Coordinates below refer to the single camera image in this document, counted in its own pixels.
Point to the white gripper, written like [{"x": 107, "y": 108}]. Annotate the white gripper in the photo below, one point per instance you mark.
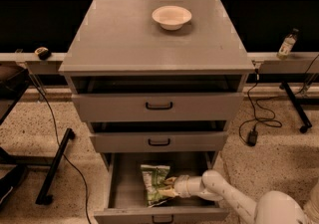
[{"x": 181, "y": 185}]

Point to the green jalapeno chip bag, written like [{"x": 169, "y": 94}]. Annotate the green jalapeno chip bag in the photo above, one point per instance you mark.
[{"x": 153, "y": 177}]

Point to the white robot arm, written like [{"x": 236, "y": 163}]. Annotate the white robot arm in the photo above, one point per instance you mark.
[{"x": 273, "y": 207}]

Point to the bottom grey drawer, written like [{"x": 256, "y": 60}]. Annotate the bottom grey drawer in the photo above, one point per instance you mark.
[{"x": 126, "y": 196}]

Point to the grey drawer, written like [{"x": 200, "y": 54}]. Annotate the grey drawer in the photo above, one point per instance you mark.
[
  {"x": 158, "y": 141},
  {"x": 157, "y": 107},
  {"x": 126, "y": 196}
]

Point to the middle grey drawer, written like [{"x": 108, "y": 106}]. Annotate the middle grey drawer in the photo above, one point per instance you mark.
[{"x": 158, "y": 141}]

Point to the top grey drawer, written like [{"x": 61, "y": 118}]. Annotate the top grey drawer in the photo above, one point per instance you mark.
[{"x": 157, "y": 107}]

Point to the grey drawer cabinet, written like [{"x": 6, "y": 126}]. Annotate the grey drawer cabinet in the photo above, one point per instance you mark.
[{"x": 120, "y": 49}]

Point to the black stand leg left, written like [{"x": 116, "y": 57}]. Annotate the black stand leg left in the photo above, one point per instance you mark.
[{"x": 43, "y": 197}]

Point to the black wheeled stand right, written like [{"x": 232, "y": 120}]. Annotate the black wheeled stand right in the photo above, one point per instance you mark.
[{"x": 298, "y": 103}]

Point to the white bowl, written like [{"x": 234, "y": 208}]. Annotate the white bowl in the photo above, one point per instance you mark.
[{"x": 171, "y": 17}]

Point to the black tape measure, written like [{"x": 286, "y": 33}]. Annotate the black tape measure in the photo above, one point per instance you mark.
[{"x": 43, "y": 53}]

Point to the small clear bottle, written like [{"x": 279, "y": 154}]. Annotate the small clear bottle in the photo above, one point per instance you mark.
[{"x": 287, "y": 44}]

